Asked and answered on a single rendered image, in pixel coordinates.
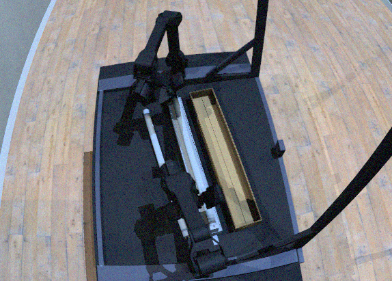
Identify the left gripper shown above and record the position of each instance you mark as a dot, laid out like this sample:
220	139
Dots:
211	197

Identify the white fluorescent tube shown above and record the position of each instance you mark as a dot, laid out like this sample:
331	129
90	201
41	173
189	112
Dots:
192	158

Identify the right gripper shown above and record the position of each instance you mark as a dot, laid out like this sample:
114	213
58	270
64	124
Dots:
176	82

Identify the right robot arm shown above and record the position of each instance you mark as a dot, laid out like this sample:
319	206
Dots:
147	60

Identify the long narrow brown open cardboard box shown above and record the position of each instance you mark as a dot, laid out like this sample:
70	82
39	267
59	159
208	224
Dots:
228	169

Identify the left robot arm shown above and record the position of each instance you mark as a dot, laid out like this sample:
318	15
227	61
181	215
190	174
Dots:
181	187

